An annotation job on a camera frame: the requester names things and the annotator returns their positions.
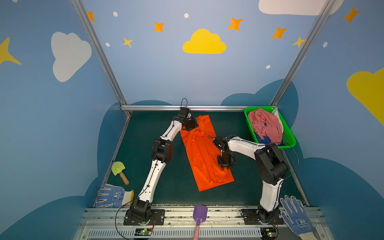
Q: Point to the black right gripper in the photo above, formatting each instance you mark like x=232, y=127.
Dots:
x=226, y=160

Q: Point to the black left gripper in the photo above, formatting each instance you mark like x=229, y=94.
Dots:
x=191, y=124

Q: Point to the orange t shirt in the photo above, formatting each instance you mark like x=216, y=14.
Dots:
x=202, y=155

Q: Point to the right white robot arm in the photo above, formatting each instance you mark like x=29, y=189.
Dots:
x=270, y=161

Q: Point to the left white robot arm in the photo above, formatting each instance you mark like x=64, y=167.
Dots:
x=161, y=156

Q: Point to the blue t shirt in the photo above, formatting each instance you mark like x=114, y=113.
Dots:
x=266, y=140

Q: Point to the pink t shirt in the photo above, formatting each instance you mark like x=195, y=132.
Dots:
x=266, y=124

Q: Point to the purple toy shovel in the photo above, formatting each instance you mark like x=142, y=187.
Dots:
x=200, y=216

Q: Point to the green plastic basket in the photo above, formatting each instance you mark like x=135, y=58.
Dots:
x=288, y=136

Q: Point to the white t shirt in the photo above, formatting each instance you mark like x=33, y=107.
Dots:
x=275, y=112

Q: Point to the green toy shovel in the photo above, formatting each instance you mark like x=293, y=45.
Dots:
x=117, y=169

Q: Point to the right green circuit board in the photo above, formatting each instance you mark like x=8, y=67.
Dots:
x=269, y=234

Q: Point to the green circuit board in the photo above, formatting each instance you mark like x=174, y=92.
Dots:
x=269, y=234
x=143, y=232

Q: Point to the right blue dotted glove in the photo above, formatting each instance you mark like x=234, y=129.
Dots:
x=296, y=218

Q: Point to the blue dotted glove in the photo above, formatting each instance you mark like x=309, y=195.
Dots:
x=296, y=218
x=110, y=196

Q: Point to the left blue dotted glove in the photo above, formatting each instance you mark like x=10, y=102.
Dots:
x=110, y=196

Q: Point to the left green circuit board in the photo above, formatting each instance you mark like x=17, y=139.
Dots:
x=143, y=232

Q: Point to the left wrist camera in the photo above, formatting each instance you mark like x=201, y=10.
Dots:
x=184, y=113

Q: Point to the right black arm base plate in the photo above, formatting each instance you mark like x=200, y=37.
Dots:
x=261, y=216

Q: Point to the right side aluminium rail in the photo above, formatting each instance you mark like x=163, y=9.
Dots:
x=293, y=161

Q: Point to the left side aluminium rail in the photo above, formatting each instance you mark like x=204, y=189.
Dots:
x=117, y=148

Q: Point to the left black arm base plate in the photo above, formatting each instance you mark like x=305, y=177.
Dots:
x=157, y=217

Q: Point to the left upright aluminium post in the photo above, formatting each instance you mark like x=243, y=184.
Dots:
x=88, y=26

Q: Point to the upright aluminium post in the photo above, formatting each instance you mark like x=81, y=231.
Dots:
x=311, y=38
x=88, y=26

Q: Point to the right upright aluminium post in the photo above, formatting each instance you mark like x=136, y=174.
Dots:
x=311, y=38

